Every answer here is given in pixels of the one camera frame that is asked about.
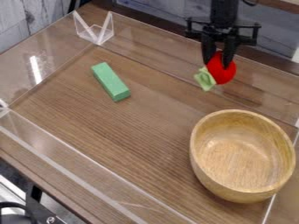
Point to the red plush tomato green leaf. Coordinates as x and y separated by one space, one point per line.
213 74

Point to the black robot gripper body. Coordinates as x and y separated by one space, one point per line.
211 33

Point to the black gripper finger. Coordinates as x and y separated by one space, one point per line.
208 47
231 44

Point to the green foam block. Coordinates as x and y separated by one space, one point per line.
114 87

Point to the wooden bowl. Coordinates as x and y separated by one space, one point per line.
241 155

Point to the black table leg bracket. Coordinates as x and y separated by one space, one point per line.
41 213

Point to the clear acrylic corner bracket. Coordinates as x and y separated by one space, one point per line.
96 34

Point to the clear acrylic tray wall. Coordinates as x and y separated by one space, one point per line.
101 197

